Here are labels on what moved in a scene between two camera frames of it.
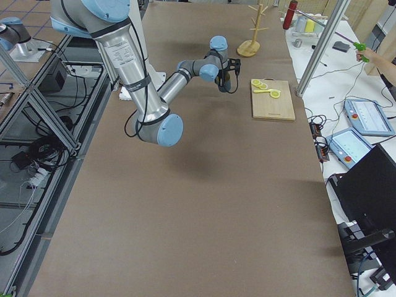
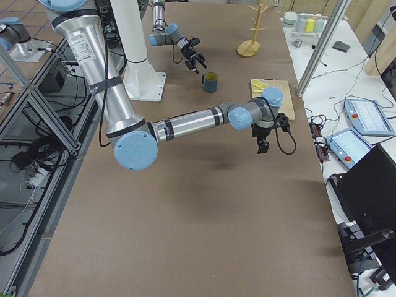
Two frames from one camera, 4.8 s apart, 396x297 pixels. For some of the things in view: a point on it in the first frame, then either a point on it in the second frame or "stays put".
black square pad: x=339 y=46 stays put
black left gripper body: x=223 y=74 → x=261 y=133
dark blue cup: x=226 y=87 → x=210 y=81
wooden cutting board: x=265 y=106 stays put
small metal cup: x=297 y=43 stays put
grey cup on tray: x=301 y=23 stays put
